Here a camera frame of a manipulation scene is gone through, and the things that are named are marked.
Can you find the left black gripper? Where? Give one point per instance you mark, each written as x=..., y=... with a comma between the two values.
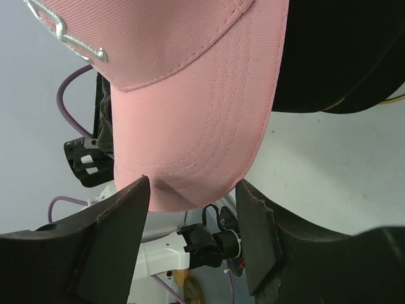
x=91, y=160

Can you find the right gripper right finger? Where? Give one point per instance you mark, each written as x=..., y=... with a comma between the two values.
x=291, y=260

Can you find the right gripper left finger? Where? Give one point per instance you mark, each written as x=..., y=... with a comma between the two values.
x=88, y=257

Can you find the pink baseball cap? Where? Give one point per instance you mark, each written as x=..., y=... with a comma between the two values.
x=192, y=86

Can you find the black baseball cap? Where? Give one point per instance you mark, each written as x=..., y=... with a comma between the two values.
x=340, y=56

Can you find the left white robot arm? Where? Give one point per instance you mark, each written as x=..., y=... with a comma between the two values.
x=156, y=256

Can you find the gold wire hat stand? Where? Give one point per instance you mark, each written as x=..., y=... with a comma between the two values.
x=393, y=100

